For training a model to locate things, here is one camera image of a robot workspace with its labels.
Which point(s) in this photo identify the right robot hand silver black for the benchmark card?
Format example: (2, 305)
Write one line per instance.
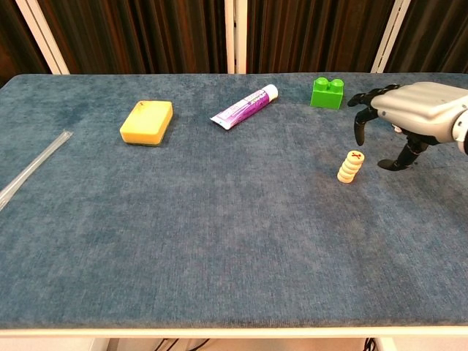
(417, 109)

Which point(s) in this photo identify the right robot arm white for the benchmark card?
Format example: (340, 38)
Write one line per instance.
(462, 131)

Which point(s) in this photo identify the dark pleated curtain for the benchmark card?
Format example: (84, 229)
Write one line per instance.
(14, 36)
(321, 36)
(139, 36)
(435, 36)

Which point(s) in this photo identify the green toy brick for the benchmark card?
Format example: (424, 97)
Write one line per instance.
(326, 97)

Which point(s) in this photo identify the purple toothpaste tube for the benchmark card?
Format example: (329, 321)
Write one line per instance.
(243, 108)

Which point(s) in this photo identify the blue fabric table mat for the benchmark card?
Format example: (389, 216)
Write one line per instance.
(219, 219)

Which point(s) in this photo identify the yellow sponge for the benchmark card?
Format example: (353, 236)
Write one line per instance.
(146, 122)

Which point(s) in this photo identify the clear wrapped straw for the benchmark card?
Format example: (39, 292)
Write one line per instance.
(33, 168)

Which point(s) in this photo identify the white frame post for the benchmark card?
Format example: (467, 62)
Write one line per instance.
(235, 36)
(391, 36)
(42, 36)

